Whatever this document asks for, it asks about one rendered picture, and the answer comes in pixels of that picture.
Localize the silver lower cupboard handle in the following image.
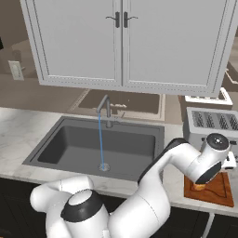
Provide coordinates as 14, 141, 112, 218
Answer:
201, 212, 216, 238

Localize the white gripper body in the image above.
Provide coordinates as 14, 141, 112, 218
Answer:
221, 151, 238, 171

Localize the dark cupboard door handle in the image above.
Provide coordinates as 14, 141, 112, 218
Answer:
104, 11, 121, 29
123, 11, 139, 29

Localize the dark lower cupboard front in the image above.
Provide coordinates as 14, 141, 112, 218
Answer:
0, 177, 47, 238
159, 205, 238, 238

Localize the grey faucet lever handle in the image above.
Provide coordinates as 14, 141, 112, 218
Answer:
112, 112, 126, 126

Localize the white wall socket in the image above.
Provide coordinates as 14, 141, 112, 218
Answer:
7, 59, 25, 82

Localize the grey kitchen sink basin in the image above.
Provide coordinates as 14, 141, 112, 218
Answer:
21, 114, 165, 182

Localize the brown wooden cutting board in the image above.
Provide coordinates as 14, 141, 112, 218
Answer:
183, 171, 235, 208

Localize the blue water stream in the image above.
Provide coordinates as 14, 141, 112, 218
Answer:
98, 112, 105, 170

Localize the grey sink faucet spout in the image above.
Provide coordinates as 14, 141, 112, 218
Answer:
95, 94, 114, 129

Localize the grey cupboard door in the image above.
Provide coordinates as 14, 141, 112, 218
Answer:
122, 0, 238, 99
20, 0, 124, 88

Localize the silver toaster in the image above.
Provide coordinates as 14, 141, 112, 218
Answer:
182, 106, 238, 156

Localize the beige framed wall opening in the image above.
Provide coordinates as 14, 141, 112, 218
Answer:
66, 88, 167, 122

